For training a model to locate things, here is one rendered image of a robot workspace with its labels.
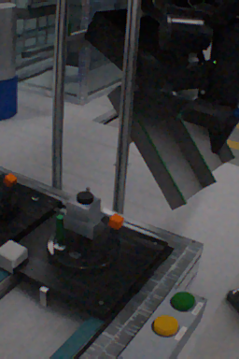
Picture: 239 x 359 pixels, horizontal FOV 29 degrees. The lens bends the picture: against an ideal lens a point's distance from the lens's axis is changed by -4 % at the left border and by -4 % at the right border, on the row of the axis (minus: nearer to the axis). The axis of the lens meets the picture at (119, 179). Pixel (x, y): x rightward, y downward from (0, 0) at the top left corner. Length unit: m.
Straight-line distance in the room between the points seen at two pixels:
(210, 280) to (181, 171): 0.25
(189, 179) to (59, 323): 0.46
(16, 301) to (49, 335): 0.10
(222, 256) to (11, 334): 0.54
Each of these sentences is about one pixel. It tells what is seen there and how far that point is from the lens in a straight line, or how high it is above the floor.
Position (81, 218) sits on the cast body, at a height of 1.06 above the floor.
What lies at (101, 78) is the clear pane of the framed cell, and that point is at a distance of 1.94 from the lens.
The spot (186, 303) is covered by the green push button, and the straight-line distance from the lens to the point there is 0.80.
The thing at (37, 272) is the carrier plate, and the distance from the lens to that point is 0.84.
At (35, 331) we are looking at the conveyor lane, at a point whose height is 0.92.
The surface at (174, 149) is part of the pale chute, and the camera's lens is 1.06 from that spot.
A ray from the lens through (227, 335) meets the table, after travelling 0.92.
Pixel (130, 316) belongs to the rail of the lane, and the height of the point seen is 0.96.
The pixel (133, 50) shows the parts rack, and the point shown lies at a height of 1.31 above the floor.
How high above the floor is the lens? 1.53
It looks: 30 degrees down
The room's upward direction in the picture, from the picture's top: 5 degrees clockwise
